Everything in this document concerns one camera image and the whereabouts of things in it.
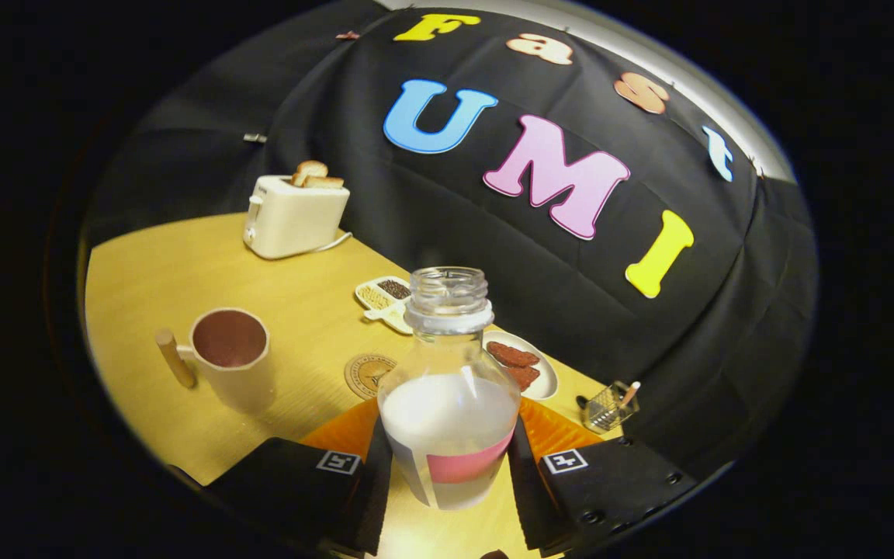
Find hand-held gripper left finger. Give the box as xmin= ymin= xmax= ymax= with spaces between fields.
xmin=203 ymin=398 xmax=393 ymax=557

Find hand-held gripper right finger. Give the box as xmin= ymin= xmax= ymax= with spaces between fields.
xmin=508 ymin=398 xmax=700 ymax=558

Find clear juice bottle pink label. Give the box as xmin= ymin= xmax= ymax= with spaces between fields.
xmin=377 ymin=266 xmax=522 ymax=512

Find round wooden coaster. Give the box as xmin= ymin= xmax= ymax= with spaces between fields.
xmin=344 ymin=353 xmax=398 ymax=401

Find beige cup wooden handle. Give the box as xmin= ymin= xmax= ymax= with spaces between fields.
xmin=154 ymin=307 xmax=277 ymax=415

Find round white plate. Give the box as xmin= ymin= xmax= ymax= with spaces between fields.
xmin=483 ymin=330 xmax=560 ymax=401

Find red meat piece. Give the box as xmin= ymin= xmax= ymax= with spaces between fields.
xmin=505 ymin=363 xmax=541 ymax=392
xmin=487 ymin=341 xmax=541 ymax=368

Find white divided dish with beans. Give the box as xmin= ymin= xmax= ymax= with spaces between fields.
xmin=354 ymin=276 xmax=417 ymax=335

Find white toaster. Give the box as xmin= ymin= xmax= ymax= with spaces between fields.
xmin=243 ymin=175 xmax=352 ymax=260

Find black backdrop cloth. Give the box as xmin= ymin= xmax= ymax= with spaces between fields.
xmin=82 ymin=0 xmax=819 ymax=482

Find wooden table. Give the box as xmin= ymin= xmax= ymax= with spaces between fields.
xmin=84 ymin=212 xmax=626 ymax=559

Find metal wire holder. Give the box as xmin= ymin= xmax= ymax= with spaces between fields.
xmin=579 ymin=380 xmax=641 ymax=433

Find white toaster cable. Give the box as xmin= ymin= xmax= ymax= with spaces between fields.
xmin=303 ymin=231 xmax=353 ymax=255

